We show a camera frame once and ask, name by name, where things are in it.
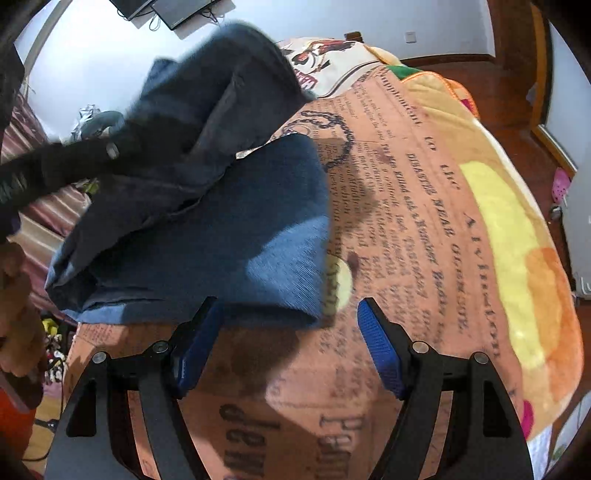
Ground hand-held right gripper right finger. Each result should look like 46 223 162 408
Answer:
357 296 536 480

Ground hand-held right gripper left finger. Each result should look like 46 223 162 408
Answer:
44 296 219 480

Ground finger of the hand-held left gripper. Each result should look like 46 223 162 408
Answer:
28 131 132 197

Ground blue denim pants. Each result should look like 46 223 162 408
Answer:
45 21 332 329

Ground person's left hand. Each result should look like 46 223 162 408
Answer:
0 242 43 377

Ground pile of clothes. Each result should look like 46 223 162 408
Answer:
71 105 103 140

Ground striped pink curtain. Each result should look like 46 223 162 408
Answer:
0 95 93 296

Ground newspaper print blanket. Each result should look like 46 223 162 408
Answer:
62 37 585 480

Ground orange cloth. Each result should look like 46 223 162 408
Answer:
0 387 38 464

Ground pink slipper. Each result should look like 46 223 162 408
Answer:
551 167 574 205

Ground brown wooden door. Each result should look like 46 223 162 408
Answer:
488 0 550 63

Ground black wall television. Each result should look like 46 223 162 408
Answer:
109 0 158 22

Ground small black wall monitor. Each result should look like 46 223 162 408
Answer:
150 0 236 31

